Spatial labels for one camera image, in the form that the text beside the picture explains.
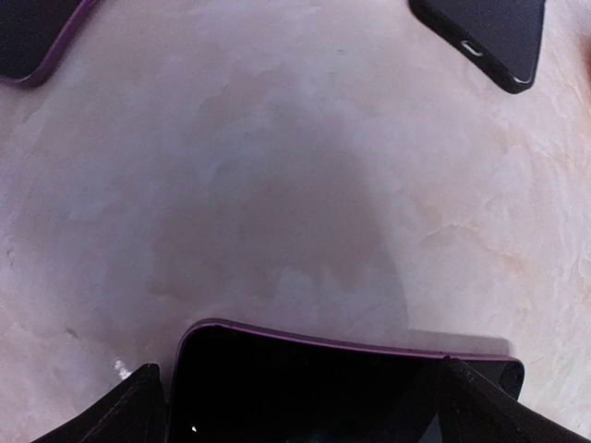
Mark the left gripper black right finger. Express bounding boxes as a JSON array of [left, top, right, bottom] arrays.
[[438, 357, 587, 443]]

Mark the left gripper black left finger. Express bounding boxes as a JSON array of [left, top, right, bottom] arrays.
[[35, 363, 167, 443]]

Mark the black smartphone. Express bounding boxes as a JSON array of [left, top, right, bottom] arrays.
[[166, 317, 526, 443]]

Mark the black phone case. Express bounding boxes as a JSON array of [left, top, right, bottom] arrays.
[[408, 0, 546, 94]]

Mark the purple-edged smartphone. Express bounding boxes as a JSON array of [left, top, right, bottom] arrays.
[[1, 0, 96, 88]]

